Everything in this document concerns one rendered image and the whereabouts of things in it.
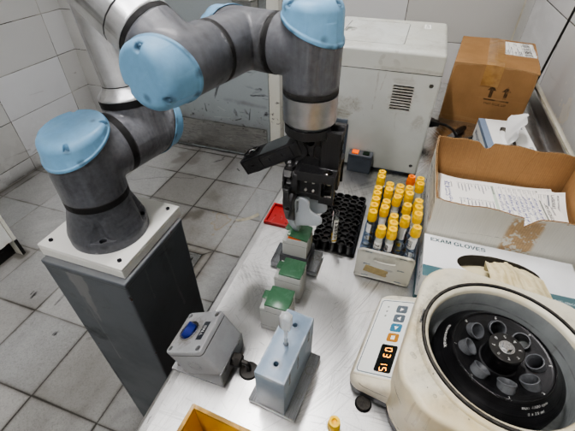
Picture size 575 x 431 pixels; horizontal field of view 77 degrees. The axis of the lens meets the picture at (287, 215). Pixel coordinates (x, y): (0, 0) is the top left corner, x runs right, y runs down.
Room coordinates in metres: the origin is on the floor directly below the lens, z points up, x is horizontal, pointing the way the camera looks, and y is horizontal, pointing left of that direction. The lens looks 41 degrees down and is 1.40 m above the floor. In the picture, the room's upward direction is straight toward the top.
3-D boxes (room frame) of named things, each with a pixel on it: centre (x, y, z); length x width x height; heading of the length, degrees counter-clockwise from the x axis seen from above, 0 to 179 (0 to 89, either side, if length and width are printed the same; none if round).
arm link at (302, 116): (0.48, -0.03, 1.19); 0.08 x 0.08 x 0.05
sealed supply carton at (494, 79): (1.21, -0.67, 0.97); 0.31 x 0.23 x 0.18; 155
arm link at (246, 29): (0.51, 0.06, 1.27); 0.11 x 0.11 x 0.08; 60
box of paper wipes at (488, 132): (0.87, -0.59, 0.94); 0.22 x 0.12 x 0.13; 165
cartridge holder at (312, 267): (0.48, -0.02, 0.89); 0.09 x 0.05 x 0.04; 71
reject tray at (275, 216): (0.61, 0.01, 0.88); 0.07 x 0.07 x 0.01; 71
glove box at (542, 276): (0.39, -0.35, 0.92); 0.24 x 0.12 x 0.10; 71
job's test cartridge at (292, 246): (0.48, -0.02, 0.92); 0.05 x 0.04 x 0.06; 71
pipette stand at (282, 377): (0.25, 0.00, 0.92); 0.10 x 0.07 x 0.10; 156
